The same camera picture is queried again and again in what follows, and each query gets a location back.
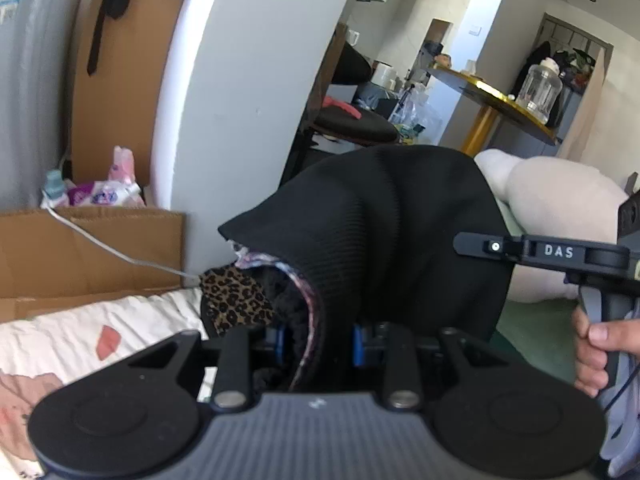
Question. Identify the coral pink cloth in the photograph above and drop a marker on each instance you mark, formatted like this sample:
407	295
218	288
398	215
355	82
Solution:
342	107

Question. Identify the grey wrapped mattress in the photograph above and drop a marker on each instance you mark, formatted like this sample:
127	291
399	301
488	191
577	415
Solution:
30	110

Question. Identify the clear plastic bag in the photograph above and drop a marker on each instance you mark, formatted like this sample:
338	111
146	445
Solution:
417	115

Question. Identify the dark green cloth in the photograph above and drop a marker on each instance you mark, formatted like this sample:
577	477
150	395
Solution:
535	340

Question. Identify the tall cardboard panel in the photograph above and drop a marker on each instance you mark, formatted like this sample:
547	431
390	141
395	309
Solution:
125	110

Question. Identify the white paper roll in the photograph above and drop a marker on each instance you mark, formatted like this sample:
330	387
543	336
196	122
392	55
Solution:
384	76

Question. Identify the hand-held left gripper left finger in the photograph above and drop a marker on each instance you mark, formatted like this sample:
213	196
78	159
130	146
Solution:
279	345

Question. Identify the folded cardboard sheet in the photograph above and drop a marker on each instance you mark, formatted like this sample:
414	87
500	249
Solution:
75	260

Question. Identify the cream plush pillow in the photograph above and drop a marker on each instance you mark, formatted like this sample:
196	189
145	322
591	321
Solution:
550	200

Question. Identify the cream bear-print bedsheet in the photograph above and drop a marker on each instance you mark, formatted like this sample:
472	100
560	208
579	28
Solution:
75	330

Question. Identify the black office chair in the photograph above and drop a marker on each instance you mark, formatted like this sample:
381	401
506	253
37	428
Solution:
355	127

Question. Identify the clear plastic jar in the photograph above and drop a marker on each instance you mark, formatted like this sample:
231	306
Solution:
537	92

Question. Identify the beige wooden board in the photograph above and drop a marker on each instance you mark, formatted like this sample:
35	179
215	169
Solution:
590	120

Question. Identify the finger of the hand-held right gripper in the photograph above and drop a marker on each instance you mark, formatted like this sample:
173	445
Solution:
480	244

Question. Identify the leopard print garment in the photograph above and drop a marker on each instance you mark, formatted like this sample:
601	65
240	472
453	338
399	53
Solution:
235	300

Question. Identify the teal capped bottle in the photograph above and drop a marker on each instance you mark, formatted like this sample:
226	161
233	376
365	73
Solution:
54	187

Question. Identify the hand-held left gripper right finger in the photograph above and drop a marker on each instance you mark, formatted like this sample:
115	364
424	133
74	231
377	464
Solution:
357	345

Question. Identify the black shorts with bear-print trim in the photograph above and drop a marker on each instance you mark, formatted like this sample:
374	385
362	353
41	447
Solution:
400	220

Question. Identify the purple and white tissue pack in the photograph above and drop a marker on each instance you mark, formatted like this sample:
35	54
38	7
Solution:
100	194

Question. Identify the round gold-edged table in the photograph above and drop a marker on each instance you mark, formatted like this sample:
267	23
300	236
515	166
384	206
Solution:
500	105

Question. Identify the person's right hand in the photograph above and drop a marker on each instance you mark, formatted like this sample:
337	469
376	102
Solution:
589	365

